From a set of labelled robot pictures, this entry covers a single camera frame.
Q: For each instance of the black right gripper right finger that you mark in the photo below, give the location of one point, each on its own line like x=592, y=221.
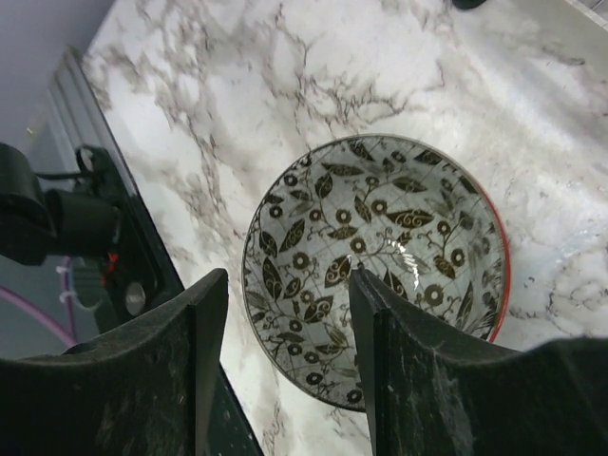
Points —
x=431, y=389

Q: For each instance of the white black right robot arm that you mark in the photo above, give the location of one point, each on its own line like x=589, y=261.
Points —
x=36, y=224

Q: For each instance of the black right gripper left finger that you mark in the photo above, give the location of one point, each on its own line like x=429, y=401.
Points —
x=144, y=388

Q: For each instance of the black mounting rail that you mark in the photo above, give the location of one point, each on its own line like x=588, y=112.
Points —
x=137, y=273

